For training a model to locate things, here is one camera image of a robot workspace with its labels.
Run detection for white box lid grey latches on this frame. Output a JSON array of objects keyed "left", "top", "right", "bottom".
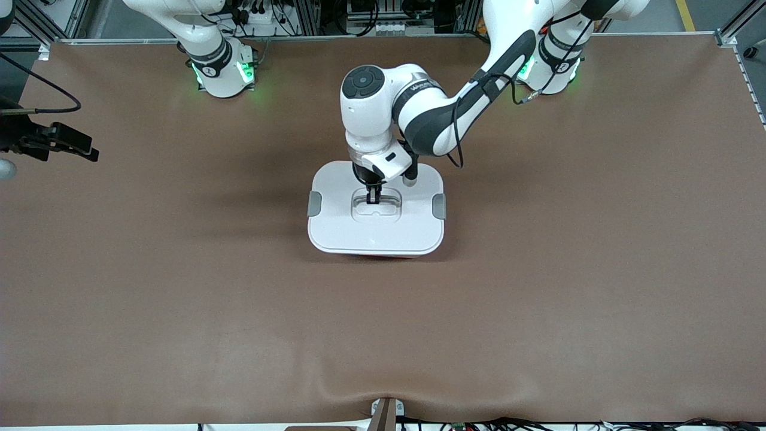
[{"left": 306, "top": 160, "right": 447, "bottom": 259}]

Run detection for brown table cover mat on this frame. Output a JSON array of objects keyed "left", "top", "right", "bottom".
[{"left": 0, "top": 33, "right": 766, "bottom": 427}]

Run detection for grey socket strip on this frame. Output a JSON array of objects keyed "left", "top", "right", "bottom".
[{"left": 346, "top": 20, "right": 415, "bottom": 37}]

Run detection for white power strip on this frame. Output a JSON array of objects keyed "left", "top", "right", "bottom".
[{"left": 236, "top": 5, "right": 295, "bottom": 38}]

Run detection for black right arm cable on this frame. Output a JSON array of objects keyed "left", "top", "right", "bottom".
[{"left": 0, "top": 53, "right": 82, "bottom": 114}]

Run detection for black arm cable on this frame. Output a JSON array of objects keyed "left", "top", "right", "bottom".
[
  {"left": 0, "top": 53, "right": 82, "bottom": 114},
  {"left": 452, "top": 0, "right": 605, "bottom": 169}
]

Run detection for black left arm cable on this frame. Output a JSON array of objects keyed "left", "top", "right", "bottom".
[{"left": 452, "top": 0, "right": 605, "bottom": 169}]

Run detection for aluminium table edge rail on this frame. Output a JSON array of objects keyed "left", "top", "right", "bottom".
[{"left": 0, "top": 31, "right": 719, "bottom": 47}]

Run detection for metal clamp bracket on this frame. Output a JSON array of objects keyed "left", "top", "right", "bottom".
[{"left": 368, "top": 397, "right": 405, "bottom": 431}]

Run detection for white perforated side rail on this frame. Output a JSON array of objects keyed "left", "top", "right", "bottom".
[{"left": 733, "top": 45, "right": 766, "bottom": 129}]

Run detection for aluminium corner post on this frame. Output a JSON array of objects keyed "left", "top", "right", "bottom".
[{"left": 714, "top": 0, "right": 766, "bottom": 48}]

